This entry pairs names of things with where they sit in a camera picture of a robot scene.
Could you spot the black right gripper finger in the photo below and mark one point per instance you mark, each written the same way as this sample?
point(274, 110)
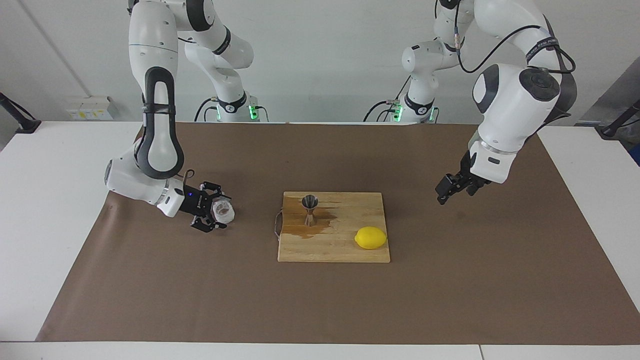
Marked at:
point(212, 188)
point(205, 225)

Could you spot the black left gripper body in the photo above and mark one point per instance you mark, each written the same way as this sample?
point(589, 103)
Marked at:
point(467, 177)

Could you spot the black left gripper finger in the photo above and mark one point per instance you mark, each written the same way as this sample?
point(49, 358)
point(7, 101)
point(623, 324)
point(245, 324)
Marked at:
point(475, 190)
point(446, 186)

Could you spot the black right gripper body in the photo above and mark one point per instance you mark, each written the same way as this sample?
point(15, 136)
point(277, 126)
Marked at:
point(196, 202)

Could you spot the clear glass cup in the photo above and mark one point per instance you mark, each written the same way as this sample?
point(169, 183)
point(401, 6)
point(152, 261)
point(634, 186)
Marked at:
point(223, 212)

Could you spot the metal jigger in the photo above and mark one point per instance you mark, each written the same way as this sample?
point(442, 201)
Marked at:
point(310, 202)

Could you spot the brown table mat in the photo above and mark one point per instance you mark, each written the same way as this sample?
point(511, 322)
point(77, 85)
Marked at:
point(200, 290)

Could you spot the yellow lemon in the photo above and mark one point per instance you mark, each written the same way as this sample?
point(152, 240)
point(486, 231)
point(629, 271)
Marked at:
point(371, 238)

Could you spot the wooden cutting board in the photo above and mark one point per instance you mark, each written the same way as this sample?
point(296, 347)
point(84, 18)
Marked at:
point(345, 250)

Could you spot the white yellow-labelled socket box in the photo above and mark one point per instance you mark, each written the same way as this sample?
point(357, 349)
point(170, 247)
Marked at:
point(90, 110)

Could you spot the black clamp stand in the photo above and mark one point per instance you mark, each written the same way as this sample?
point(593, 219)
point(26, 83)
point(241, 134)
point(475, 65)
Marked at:
point(612, 130)
point(25, 125)

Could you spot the blue object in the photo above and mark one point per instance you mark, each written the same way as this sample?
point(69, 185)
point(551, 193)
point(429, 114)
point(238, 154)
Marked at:
point(636, 155)

